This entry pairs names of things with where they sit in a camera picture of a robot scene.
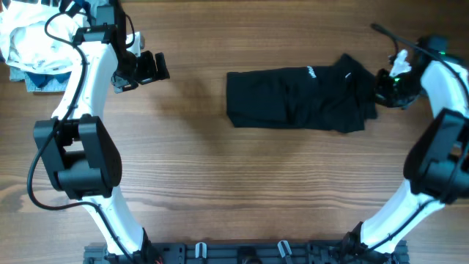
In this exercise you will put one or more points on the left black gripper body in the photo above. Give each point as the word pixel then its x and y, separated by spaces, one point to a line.
pixel 127 73

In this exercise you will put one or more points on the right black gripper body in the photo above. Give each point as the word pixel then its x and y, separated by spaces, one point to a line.
pixel 401 89

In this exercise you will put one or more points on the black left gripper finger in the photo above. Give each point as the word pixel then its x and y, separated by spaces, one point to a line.
pixel 147 71
pixel 162 70

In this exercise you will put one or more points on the black t-shirt with logo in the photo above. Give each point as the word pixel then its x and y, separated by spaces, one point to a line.
pixel 339 97

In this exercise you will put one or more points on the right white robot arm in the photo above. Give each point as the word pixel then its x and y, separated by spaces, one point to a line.
pixel 436 168

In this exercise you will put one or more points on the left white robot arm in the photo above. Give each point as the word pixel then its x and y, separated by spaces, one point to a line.
pixel 77 151

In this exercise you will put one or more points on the grey garment on pile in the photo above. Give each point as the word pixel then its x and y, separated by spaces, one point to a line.
pixel 18 75

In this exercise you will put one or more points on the dark blue garment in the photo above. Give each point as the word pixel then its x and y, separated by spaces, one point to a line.
pixel 40 81

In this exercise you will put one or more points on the black white striped garment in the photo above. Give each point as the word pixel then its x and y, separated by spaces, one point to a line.
pixel 47 8

